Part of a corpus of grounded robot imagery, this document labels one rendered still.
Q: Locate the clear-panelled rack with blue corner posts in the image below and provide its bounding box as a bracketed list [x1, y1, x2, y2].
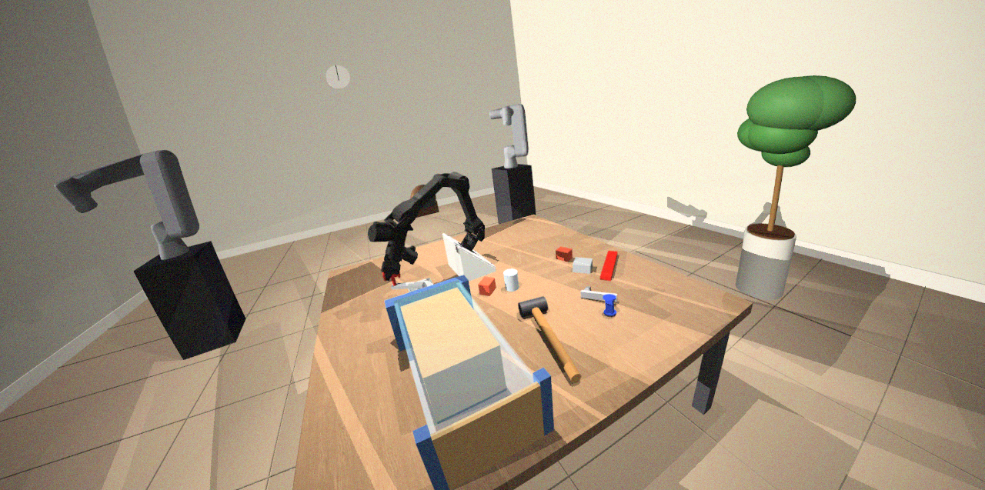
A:
[385, 277, 554, 490]

